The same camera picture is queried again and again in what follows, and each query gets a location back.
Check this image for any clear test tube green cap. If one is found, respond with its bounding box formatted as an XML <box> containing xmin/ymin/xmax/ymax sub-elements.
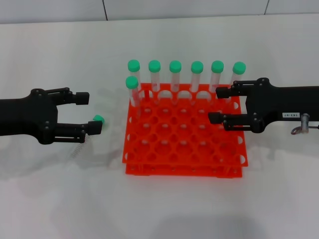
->
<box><xmin>148</xmin><ymin>60</ymin><xmax>161</xmax><ymax>104</ymax></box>
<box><xmin>125</xmin><ymin>76</ymin><xmax>143</xmax><ymax>118</ymax></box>
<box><xmin>225</xmin><ymin>61</ymin><xmax>247</xmax><ymax>104</ymax></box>
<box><xmin>190</xmin><ymin>61</ymin><xmax>204</xmax><ymax>104</ymax></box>
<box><xmin>127</xmin><ymin>59</ymin><xmax>145</xmax><ymax>100</ymax></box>
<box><xmin>211</xmin><ymin>60</ymin><xmax>224</xmax><ymax>103</ymax></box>
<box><xmin>169</xmin><ymin>60</ymin><xmax>182</xmax><ymax>105</ymax></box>
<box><xmin>69</xmin><ymin>114</ymin><xmax>106</xmax><ymax>160</ymax></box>

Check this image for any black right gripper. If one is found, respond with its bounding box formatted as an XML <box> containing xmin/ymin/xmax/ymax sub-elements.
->
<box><xmin>208</xmin><ymin>77</ymin><xmax>319</xmax><ymax>132</ymax></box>

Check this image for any orange test tube rack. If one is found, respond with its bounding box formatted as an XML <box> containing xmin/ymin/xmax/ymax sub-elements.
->
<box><xmin>122</xmin><ymin>83</ymin><xmax>249</xmax><ymax>179</ymax></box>

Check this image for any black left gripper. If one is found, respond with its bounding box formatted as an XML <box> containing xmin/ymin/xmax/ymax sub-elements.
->
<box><xmin>0</xmin><ymin>87</ymin><xmax>103</xmax><ymax>145</ymax></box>

